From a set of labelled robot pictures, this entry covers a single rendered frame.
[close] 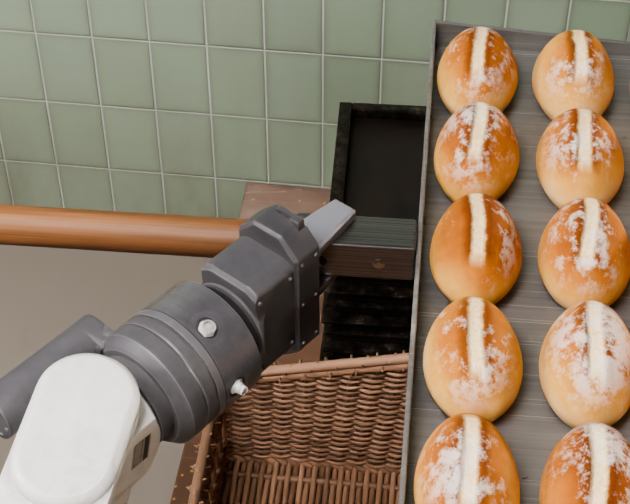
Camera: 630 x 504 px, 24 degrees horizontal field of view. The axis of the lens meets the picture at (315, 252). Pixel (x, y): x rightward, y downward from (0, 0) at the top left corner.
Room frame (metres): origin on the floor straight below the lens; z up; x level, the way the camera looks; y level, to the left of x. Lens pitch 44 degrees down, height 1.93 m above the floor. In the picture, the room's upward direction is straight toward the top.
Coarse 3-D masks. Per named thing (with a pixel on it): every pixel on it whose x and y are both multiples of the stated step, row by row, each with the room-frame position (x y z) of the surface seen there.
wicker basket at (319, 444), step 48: (288, 384) 1.03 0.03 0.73; (336, 384) 1.03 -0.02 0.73; (384, 384) 1.02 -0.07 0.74; (240, 432) 1.04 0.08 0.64; (288, 432) 1.03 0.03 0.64; (336, 432) 1.03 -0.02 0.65; (384, 432) 1.02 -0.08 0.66; (192, 480) 0.90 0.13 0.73; (240, 480) 1.01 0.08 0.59; (288, 480) 1.00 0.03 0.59; (336, 480) 1.00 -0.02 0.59; (384, 480) 1.01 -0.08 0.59
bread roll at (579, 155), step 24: (576, 120) 0.86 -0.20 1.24; (600, 120) 0.86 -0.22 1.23; (552, 144) 0.85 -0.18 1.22; (576, 144) 0.83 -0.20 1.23; (600, 144) 0.83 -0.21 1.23; (552, 168) 0.83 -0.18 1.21; (576, 168) 0.82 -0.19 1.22; (600, 168) 0.82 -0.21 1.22; (552, 192) 0.82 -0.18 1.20; (576, 192) 0.81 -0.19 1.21; (600, 192) 0.81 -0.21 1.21
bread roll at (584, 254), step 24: (576, 216) 0.75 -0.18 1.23; (600, 216) 0.75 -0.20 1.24; (552, 240) 0.74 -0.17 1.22; (576, 240) 0.73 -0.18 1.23; (600, 240) 0.73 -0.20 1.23; (624, 240) 0.74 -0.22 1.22; (552, 264) 0.73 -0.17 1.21; (576, 264) 0.72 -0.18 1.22; (600, 264) 0.71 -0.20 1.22; (624, 264) 0.72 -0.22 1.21; (552, 288) 0.71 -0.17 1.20; (576, 288) 0.70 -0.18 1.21; (600, 288) 0.70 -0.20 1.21; (624, 288) 0.72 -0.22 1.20
